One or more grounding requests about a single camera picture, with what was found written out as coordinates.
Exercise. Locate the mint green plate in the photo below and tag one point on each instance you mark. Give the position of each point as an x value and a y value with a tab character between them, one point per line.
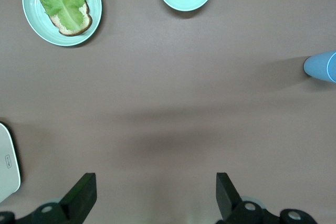
34	24

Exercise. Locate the blue plastic cup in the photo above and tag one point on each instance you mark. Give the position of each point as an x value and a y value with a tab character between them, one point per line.
317	65

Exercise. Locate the bread slice with brown crust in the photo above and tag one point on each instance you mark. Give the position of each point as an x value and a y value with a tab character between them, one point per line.
85	20

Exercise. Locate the cream white toaster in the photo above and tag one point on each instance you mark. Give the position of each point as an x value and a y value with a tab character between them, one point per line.
6	161

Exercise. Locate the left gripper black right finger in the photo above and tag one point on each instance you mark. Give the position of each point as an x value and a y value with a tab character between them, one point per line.
228	197

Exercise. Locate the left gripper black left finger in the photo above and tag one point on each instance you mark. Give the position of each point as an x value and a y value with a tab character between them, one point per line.
78	200

